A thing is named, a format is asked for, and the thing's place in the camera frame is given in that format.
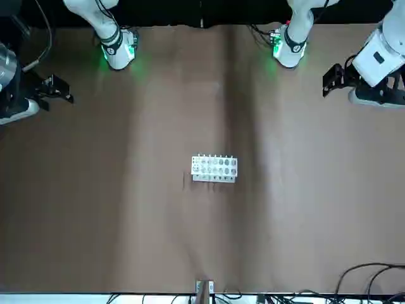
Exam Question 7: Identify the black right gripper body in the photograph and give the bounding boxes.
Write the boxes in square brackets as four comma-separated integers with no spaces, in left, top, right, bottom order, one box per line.
[0,68,39,111]

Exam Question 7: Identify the black cable with silver plug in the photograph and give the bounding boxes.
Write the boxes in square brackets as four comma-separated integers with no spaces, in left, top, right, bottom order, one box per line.
[22,0,53,71]

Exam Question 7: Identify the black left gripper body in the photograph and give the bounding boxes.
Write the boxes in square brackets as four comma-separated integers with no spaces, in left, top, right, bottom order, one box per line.
[356,65,405,105]

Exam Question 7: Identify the white side desk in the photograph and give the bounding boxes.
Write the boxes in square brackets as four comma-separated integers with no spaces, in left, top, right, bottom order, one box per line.
[0,293,405,304]

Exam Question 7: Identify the aluminium post with bracket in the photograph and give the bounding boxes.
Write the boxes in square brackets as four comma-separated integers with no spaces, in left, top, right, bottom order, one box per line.
[195,279,215,304]

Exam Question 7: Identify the white test tube rack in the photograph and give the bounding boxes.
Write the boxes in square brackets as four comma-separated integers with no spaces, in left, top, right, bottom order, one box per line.
[190,154,239,184]

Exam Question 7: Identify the black arm foot cable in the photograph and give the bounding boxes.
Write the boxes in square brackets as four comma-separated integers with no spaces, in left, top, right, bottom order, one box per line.
[251,23,276,45]

